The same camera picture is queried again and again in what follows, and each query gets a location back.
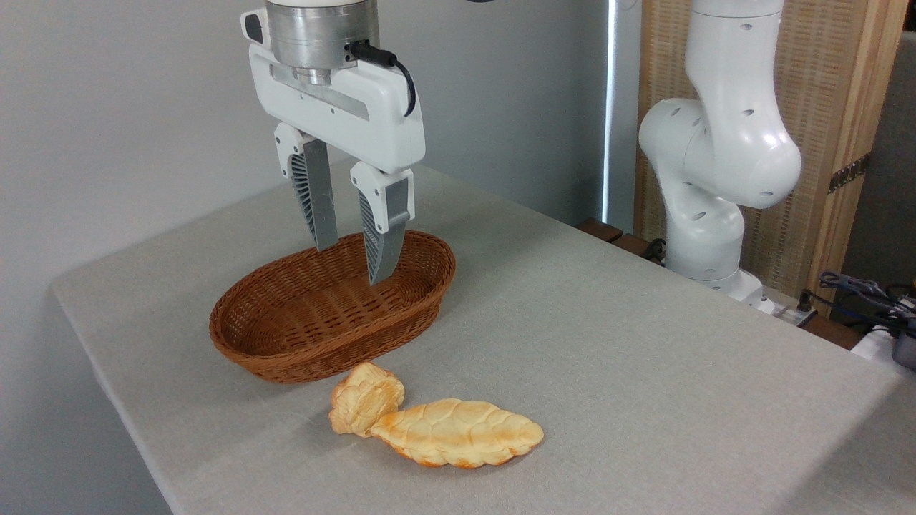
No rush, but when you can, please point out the bundle of dark cables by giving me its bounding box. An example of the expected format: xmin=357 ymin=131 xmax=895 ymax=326
xmin=818 ymin=270 xmax=916 ymax=337

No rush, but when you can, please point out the black metal hinge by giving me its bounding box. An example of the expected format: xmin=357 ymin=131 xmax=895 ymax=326
xmin=828 ymin=152 xmax=872 ymax=195

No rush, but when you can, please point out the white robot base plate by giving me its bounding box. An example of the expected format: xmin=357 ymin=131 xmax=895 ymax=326
xmin=757 ymin=285 xmax=818 ymax=328

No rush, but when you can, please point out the brown oval wicker basket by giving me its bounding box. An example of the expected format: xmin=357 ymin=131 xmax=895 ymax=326
xmin=209 ymin=230 xmax=457 ymax=384

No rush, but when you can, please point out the black gripper cable with plug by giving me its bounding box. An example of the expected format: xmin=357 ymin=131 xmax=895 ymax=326
xmin=349 ymin=40 xmax=417 ymax=118

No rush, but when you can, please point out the grey tablecloth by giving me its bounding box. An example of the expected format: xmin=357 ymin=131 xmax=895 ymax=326
xmin=50 ymin=161 xmax=916 ymax=515

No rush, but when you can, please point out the small round bread piece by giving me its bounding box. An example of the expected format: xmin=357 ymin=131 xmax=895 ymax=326
xmin=328 ymin=362 xmax=406 ymax=438

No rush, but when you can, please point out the long braided bread loaf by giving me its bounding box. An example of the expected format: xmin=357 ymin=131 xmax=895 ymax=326
xmin=369 ymin=398 xmax=545 ymax=470

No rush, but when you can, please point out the wooden woven screen panel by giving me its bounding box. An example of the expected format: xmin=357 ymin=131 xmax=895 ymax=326
xmin=634 ymin=0 xmax=910 ymax=317

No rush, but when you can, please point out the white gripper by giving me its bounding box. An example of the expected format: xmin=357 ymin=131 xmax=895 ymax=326
xmin=248 ymin=43 xmax=427 ymax=287

